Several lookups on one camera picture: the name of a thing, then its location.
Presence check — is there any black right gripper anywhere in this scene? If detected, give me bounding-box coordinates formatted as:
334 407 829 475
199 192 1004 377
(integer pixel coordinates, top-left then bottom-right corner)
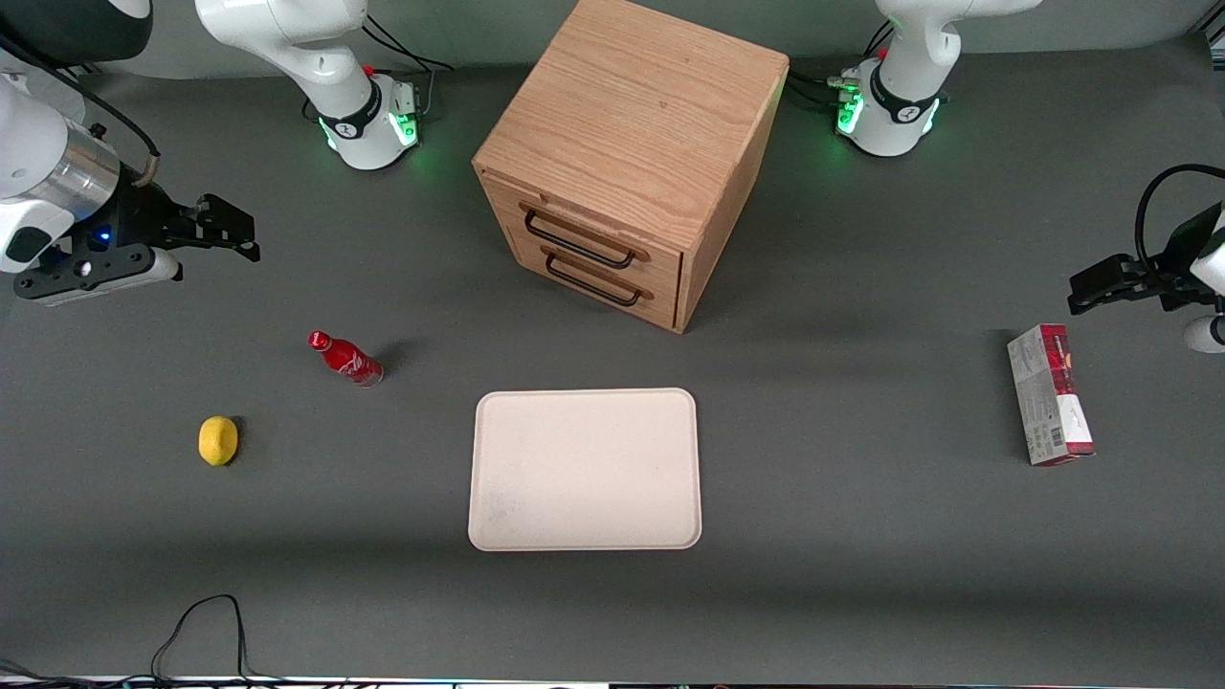
65 177 262 262

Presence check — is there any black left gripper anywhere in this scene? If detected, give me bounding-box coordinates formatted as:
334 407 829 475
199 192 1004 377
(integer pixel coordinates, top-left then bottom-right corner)
1068 206 1225 316

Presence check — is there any black metal drawer handle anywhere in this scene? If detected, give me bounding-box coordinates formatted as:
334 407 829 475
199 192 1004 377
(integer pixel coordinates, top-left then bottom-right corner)
520 201 653 270
540 244 657 309

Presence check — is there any wooden drawer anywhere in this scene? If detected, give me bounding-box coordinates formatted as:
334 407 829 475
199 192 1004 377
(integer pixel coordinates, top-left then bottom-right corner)
481 170 684 294
500 218 683 332

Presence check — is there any wooden drawer cabinet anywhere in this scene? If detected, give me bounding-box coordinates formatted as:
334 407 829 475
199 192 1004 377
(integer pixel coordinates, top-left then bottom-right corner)
472 0 791 335

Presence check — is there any red plaid grey carton box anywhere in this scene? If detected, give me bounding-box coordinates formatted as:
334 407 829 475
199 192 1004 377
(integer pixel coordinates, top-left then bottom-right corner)
1006 323 1098 468

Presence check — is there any red soda bottle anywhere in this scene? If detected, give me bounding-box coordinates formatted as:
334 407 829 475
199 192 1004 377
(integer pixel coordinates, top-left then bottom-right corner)
307 330 386 389

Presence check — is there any yellow lemon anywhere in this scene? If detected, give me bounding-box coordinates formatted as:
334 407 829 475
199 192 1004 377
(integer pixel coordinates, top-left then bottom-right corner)
198 415 240 468

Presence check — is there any beige rectangular tray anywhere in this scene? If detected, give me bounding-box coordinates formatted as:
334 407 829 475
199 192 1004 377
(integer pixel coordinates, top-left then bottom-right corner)
467 387 703 553

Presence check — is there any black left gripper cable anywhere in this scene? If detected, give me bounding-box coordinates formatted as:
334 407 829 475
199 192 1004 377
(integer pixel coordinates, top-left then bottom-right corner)
1135 163 1225 280

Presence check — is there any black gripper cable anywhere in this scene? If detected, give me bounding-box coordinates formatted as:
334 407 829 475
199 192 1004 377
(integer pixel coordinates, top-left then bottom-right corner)
1135 163 1225 280
0 29 162 189

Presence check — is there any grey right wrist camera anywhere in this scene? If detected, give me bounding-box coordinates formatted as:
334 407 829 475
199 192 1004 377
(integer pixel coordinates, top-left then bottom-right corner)
11 244 184 308

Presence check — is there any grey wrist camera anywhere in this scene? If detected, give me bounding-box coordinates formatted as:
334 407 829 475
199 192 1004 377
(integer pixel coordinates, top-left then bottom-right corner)
1182 314 1225 356
11 244 184 308

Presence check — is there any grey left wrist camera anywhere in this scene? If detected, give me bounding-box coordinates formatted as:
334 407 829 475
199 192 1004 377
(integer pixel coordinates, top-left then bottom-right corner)
1182 314 1225 356

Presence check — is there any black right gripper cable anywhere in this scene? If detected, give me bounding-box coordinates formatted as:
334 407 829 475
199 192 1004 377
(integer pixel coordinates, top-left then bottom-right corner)
0 29 162 189

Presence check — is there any black arm base cable bundle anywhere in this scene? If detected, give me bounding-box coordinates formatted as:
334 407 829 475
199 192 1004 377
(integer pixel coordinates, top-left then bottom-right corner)
362 13 457 122
785 19 897 112

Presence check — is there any thin black looped cable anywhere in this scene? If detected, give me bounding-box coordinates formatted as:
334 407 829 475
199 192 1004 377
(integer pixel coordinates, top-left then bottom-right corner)
148 593 256 683

